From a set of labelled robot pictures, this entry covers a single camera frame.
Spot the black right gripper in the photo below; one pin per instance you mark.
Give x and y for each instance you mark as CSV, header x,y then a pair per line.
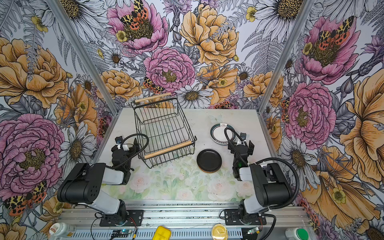
x,y
232,147

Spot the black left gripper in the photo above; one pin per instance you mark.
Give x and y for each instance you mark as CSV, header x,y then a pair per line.
x,y
133,149

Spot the black plate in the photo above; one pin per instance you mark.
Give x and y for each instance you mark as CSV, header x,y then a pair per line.
x,y
209,161

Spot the black wire dish rack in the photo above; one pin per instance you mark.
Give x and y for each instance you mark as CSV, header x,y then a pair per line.
x,y
163,129

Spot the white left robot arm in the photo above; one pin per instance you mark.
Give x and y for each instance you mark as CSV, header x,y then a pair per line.
x,y
83,185

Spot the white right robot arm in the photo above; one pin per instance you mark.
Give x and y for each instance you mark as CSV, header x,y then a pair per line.
x,y
272,190

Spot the round yellow lid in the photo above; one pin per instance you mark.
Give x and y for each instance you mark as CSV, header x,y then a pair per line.
x,y
219,232

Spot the yellow plastic block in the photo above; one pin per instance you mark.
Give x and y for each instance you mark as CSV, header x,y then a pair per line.
x,y
162,233

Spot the green white button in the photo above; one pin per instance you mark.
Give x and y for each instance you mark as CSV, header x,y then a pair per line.
x,y
296,234

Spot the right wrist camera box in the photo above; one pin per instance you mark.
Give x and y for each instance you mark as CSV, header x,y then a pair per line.
x,y
242,139

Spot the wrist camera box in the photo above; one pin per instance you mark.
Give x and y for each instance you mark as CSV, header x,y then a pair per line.
x,y
242,139
120,143

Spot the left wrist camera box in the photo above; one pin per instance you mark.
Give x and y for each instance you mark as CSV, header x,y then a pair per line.
x,y
120,143

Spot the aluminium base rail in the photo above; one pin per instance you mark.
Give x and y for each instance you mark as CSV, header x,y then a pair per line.
x,y
186,220

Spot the aluminium left corner post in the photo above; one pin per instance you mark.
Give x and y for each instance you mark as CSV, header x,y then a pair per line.
x,y
76,42

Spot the aluminium corner post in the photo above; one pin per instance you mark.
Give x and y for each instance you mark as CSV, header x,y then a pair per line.
x,y
291,40
76,42

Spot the aluminium right corner post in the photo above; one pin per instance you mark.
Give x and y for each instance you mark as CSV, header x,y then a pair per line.
x,y
291,40

